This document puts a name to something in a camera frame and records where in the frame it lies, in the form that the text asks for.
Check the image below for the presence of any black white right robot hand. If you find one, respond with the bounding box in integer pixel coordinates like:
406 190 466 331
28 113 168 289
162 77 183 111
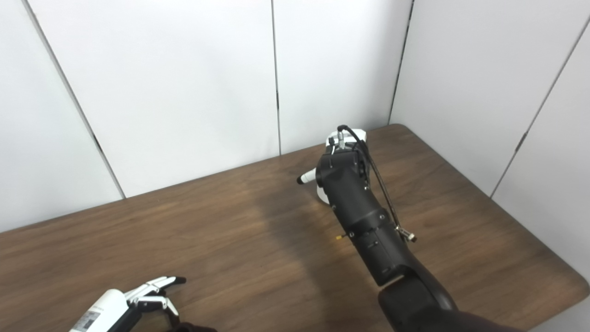
297 129 368 185

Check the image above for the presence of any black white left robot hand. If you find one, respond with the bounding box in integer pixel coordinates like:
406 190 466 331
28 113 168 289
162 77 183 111
69 276 187 332

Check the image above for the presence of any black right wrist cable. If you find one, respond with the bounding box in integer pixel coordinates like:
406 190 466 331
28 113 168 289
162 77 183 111
336 124 418 243

